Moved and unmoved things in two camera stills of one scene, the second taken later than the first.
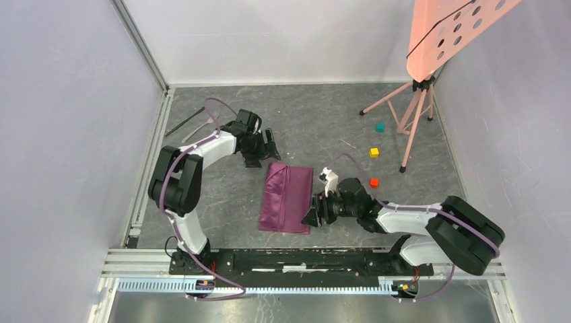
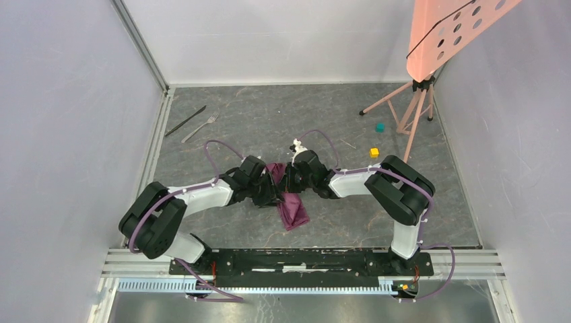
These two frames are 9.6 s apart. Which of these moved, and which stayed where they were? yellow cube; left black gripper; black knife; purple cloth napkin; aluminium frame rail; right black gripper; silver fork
Moved: purple cloth napkin; left black gripper; right black gripper
Stayed: aluminium frame rail; silver fork; yellow cube; black knife
